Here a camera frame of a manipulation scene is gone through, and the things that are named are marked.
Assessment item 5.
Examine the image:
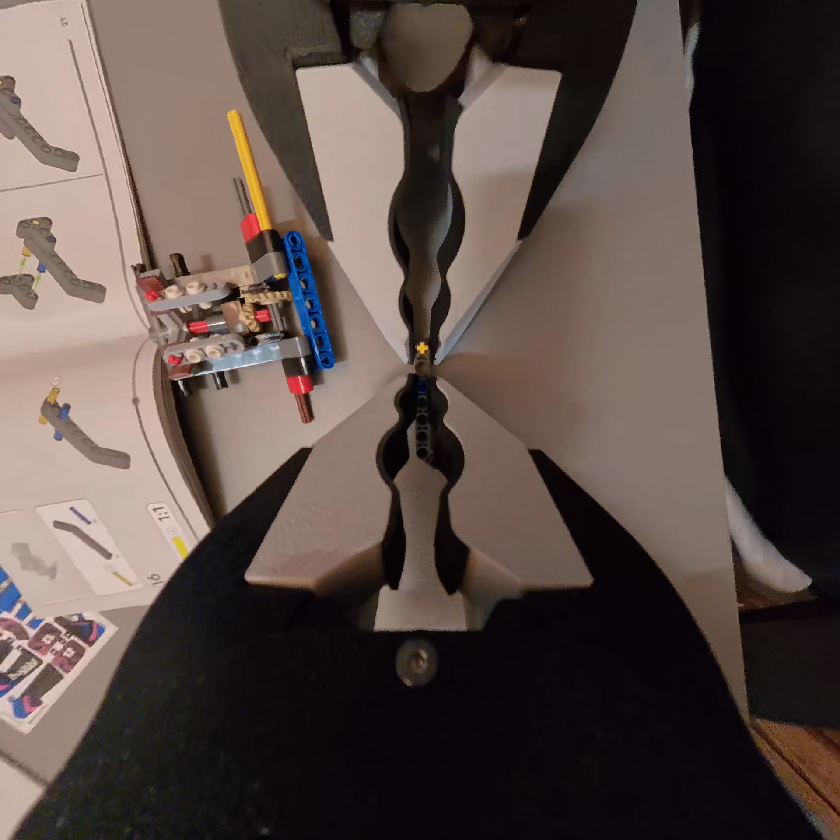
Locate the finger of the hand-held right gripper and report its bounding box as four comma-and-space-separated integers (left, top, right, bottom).
428, 62, 563, 363
295, 62, 413, 363

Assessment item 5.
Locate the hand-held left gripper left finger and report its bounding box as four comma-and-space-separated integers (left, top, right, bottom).
245, 375, 422, 632

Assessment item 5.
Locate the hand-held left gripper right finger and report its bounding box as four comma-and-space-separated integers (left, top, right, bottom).
420, 377, 595, 630

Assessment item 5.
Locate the dark grey lego beam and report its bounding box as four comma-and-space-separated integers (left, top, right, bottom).
409, 340, 439, 464

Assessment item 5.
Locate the grey lego gear assembly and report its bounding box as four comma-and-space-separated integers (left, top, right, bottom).
131, 109, 339, 425

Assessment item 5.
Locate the lego instruction booklet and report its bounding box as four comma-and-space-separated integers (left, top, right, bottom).
0, 0, 219, 613

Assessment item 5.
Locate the white cloth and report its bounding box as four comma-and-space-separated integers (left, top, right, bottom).
724, 478, 813, 595

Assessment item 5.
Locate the person's black garment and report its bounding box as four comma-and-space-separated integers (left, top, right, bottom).
681, 0, 840, 595

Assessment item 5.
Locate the colourful sticker sheet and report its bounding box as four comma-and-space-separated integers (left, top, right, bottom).
0, 564, 119, 735

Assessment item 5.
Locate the black chair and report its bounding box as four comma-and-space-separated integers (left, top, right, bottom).
738, 588, 840, 731

